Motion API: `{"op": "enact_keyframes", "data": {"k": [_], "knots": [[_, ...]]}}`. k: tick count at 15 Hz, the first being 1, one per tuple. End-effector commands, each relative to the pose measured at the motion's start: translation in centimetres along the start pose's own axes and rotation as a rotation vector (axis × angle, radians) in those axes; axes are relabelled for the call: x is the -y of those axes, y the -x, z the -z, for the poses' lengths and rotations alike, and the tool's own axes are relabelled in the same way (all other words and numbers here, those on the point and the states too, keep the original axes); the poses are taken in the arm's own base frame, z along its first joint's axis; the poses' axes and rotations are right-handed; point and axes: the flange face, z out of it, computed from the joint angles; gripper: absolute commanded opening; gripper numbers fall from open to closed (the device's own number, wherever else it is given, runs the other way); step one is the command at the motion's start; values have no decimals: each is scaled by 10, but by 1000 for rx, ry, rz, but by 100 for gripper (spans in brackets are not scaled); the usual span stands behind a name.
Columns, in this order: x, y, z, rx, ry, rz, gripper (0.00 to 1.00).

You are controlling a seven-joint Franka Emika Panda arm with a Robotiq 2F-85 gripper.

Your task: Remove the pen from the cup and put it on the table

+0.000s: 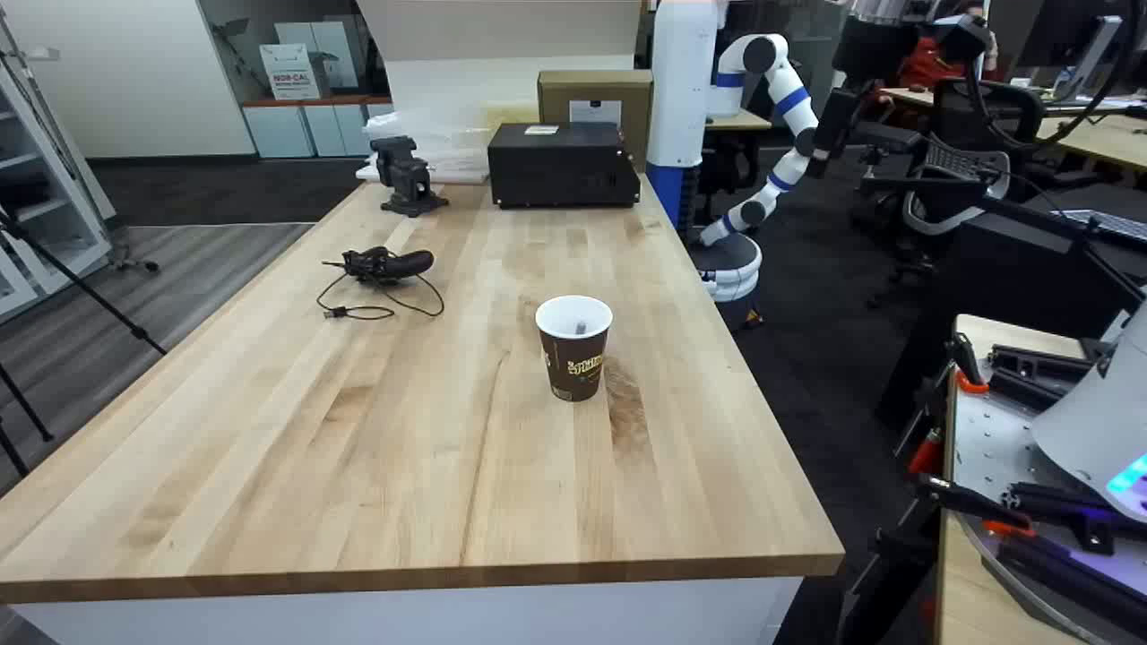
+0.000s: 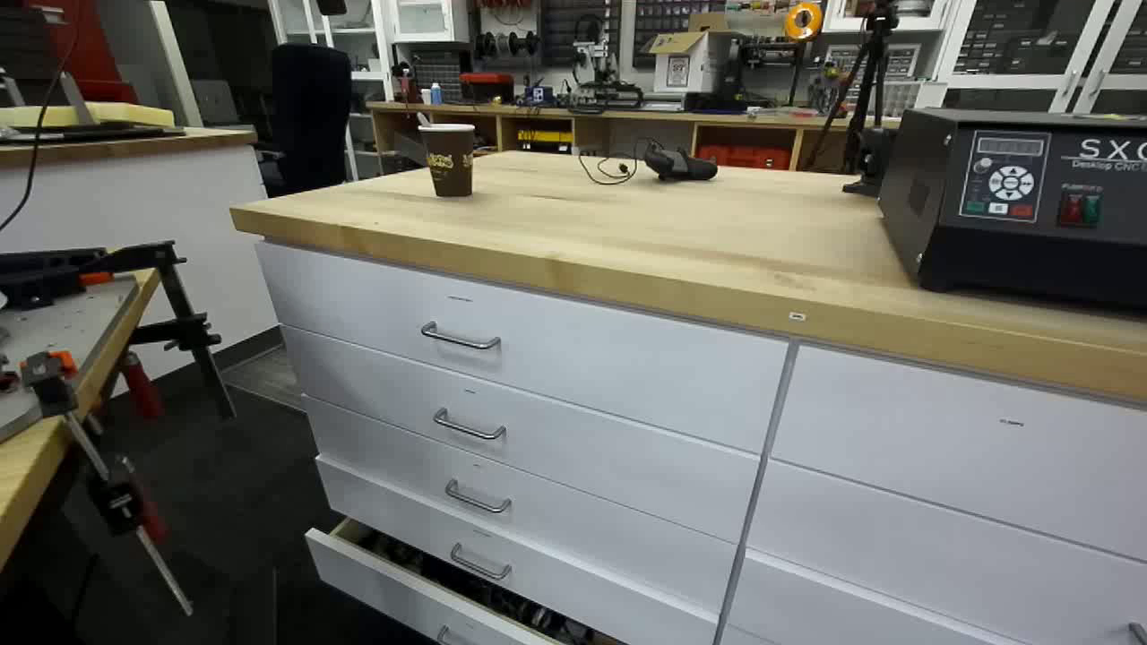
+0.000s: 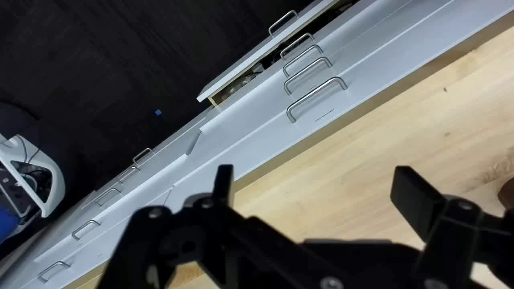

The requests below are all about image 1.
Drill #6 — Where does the brown paper coffee cup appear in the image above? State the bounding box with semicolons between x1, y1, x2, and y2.
535;295;615;405

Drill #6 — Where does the black electronic control box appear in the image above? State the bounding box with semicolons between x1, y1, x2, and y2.
485;118;643;211

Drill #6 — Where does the black handheld controller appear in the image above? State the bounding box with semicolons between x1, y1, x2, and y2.
341;244;436;291

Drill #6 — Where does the tan cardboard box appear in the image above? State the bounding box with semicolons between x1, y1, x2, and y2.
535;67;660;164

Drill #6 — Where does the white robot column blue base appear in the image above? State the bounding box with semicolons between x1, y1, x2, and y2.
641;0;732;231

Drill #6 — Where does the low white cabinet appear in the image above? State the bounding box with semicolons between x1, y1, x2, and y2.
240;96;399;161

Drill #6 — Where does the large white printed sign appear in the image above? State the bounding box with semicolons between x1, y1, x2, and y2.
273;16;361;92

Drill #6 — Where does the small white printed sign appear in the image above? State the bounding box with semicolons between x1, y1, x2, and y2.
259;41;323;104

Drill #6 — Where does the black orange bar clamp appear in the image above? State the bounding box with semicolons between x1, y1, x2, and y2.
912;472;1120;557
942;332;996;403

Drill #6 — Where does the black stand leg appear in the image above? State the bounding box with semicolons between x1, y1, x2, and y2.
835;495;947;645

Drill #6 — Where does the gray perforated metal plate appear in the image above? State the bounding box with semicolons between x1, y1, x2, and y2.
948;375;1147;529

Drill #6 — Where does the person in red shirt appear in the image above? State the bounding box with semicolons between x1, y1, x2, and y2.
899;33;972;92

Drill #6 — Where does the black mesh office chair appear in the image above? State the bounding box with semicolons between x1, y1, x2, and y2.
899;75;1051;244

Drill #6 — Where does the black metal bar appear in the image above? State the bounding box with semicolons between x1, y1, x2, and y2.
985;339;1095;413
996;534;1147;637

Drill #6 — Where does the small wooden side table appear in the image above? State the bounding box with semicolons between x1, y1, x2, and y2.
934;312;1147;645

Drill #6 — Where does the white metal shelf rack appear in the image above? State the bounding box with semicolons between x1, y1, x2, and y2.
0;10;117;323

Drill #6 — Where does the gray curved sheet device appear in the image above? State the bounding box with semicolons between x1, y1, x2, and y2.
1029;302;1147;529

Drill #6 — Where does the light wood office desk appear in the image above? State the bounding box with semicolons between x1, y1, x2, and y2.
1035;104;1147;172

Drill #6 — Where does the gray computer monitor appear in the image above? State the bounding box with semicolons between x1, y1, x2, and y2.
1051;10;1127;104

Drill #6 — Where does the black table vise mount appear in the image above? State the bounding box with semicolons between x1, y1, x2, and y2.
365;133;452;223

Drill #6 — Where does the thin black controller cable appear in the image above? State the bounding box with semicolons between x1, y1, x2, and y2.
311;258;446;323

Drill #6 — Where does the red handled clamp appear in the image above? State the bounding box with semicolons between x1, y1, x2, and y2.
899;405;953;483

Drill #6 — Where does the black camera tripod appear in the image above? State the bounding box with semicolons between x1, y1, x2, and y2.
0;200;170;479

